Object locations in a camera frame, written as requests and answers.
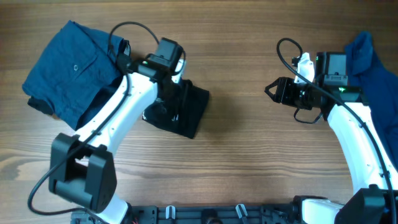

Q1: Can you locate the black t-shirt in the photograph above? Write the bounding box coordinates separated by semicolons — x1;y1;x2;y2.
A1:
142;80;210;139

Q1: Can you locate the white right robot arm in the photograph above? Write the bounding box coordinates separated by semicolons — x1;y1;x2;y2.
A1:
264;52;397;223

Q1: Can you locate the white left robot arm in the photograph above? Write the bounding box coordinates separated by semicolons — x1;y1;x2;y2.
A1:
49;38;185;223

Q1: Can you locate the blue polo shirt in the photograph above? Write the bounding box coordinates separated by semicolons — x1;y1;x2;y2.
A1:
345;31;397;168

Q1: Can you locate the folded navy blue shirt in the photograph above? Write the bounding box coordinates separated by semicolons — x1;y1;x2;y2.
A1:
22;21;130;130

